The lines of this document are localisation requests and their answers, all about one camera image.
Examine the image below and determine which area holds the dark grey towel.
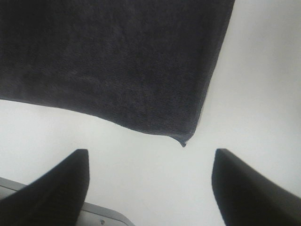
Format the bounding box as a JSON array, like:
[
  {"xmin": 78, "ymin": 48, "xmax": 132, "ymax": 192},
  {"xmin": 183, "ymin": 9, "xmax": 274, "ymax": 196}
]
[{"xmin": 0, "ymin": 0, "xmax": 234, "ymax": 146}]

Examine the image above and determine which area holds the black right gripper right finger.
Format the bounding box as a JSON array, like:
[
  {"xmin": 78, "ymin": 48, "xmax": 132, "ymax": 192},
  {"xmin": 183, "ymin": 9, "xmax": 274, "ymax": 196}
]
[{"xmin": 212, "ymin": 149, "xmax": 301, "ymax": 226}]

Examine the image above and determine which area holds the grey perforated basket orange rim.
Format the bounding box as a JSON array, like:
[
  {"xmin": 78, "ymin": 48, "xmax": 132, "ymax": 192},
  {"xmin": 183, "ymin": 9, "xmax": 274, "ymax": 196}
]
[{"xmin": 0, "ymin": 178, "xmax": 135, "ymax": 226}]

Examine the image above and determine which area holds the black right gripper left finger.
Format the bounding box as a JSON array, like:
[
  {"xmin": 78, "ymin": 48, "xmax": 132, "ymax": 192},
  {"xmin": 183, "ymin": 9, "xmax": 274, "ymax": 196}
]
[{"xmin": 0, "ymin": 149, "xmax": 90, "ymax": 226}]

